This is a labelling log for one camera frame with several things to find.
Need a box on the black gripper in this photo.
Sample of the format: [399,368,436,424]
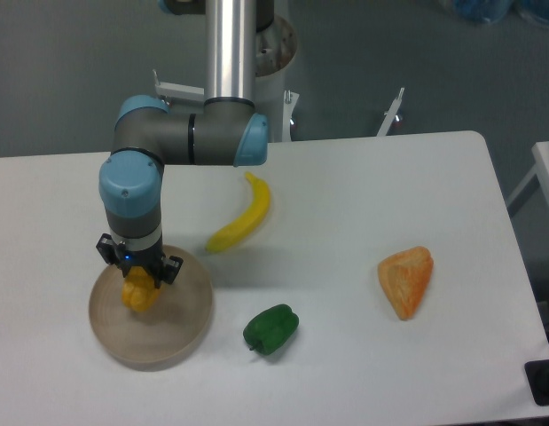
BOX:
[96,233,184,289]

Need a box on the yellow bell pepper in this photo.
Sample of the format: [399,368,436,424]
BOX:
[121,266,161,312]

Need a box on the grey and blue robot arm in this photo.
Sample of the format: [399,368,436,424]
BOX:
[97,1,274,288]

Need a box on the beige round plate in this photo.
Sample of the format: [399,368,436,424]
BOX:
[89,245,214,371]

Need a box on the green bell pepper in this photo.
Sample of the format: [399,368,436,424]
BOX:
[243,304,300,356]

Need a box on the yellow banana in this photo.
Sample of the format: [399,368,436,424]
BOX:
[205,172,271,254]

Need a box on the orange pumpkin slice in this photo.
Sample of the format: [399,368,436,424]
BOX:
[377,246,434,320]

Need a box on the black device at table edge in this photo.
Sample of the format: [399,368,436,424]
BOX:
[524,359,549,406]

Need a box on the white side table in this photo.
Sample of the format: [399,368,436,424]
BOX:
[506,141,549,217]

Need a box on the blue bag in background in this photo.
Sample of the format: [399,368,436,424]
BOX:
[440,0,549,28]

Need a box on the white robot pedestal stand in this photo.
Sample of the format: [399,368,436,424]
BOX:
[153,14,404,142]

